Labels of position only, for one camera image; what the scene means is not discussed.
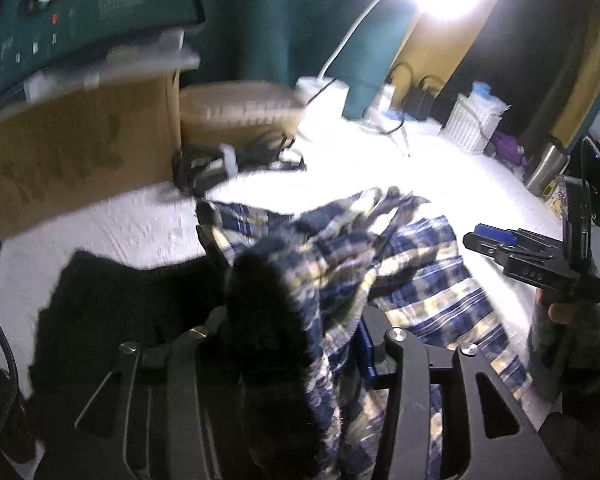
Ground tan lidded food container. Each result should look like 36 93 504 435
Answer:
180 81 306 147

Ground white plastic basket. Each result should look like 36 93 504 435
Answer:
440 94 506 153

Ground white tablet stand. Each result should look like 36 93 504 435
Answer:
0 30 201 111

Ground blue tissue pack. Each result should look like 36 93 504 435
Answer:
470 81 509 111

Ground black garment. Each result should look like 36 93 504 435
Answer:
30 250 231 441

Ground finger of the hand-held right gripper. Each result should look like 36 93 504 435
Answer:
472 224 517 244
462 232 566 262

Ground person's right hand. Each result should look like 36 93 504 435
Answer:
527 301 600 402

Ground person's right forearm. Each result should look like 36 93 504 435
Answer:
537 360 600 480

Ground tablet with teal screen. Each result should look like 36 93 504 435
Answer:
0 0 206 96

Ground plaid pants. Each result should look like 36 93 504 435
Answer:
195 186 533 480

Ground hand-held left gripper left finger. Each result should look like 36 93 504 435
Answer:
35 225 253 480

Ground black cable bundle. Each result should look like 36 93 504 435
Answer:
172 132 307 197

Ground purple cloth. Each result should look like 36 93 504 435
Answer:
490 130 528 168

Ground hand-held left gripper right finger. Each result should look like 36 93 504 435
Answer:
355 306 563 480

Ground black power adapter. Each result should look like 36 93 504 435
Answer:
405 77 433 121

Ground yellow curtain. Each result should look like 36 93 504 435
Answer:
547 10 600 146
390 0 516 92

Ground white cartoon mug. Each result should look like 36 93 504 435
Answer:
545 175 568 221

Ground cardboard box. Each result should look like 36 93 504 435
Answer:
0 72 182 241

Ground white desk lamp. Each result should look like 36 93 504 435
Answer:
296 0 491 121

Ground dark window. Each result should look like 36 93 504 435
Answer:
455 5 596 136

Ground steel tumbler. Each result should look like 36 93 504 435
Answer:
524 142 571 198

